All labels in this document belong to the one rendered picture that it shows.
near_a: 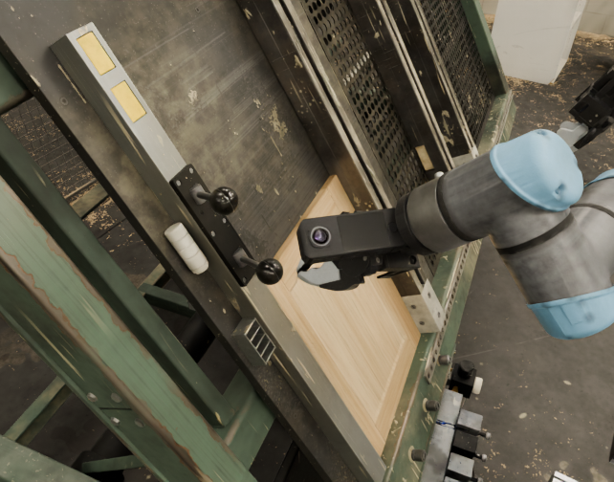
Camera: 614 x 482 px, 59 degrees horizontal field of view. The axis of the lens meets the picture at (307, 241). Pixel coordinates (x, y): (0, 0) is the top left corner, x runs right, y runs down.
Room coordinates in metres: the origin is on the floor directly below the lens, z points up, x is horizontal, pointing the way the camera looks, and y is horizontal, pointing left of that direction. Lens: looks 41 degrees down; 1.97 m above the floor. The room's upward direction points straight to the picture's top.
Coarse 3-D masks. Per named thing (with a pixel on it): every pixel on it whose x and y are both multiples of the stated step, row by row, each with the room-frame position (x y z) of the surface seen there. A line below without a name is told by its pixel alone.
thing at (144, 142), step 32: (96, 32) 0.71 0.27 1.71; (64, 64) 0.68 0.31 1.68; (96, 96) 0.67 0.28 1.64; (128, 128) 0.65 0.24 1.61; (160, 128) 0.68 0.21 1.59; (160, 160) 0.65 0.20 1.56; (160, 192) 0.64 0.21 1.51; (192, 224) 0.62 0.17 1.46; (224, 288) 0.60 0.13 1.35; (256, 288) 0.61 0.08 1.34; (288, 320) 0.61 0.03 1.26; (288, 352) 0.57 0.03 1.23; (320, 384) 0.57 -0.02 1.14; (320, 416) 0.54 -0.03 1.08; (352, 416) 0.57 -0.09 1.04; (352, 448) 0.52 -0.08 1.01
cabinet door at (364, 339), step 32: (320, 192) 0.92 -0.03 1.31; (288, 256) 0.73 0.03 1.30; (288, 288) 0.68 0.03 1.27; (320, 288) 0.74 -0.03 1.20; (384, 288) 0.89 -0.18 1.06; (320, 320) 0.69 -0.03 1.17; (352, 320) 0.75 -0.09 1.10; (384, 320) 0.82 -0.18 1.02; (320, 352) 0.64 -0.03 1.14; (352, 352) 0.69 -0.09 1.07; (384, 352) 0.76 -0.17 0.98; (352, 384) 0.64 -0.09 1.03; (384, 384) 0.70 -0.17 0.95; (384, 416) 0.64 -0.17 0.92
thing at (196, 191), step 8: (192, 192) 0.63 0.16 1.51; (200, 192) 0.63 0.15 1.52; (216, 192) 0.56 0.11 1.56; (224, 192) 0.56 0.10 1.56; (232, 192) 0.56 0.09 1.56; (200, 200) 0.63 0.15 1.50; (208, 200) 0.60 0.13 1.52; (216, 200) 0.55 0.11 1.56; (224, 200) 0.55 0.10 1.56; (232, 200) 0.56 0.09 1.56; (216, 208) 0.55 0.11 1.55; (224, 208) 0.55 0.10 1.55; (232, 208) 0.55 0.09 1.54
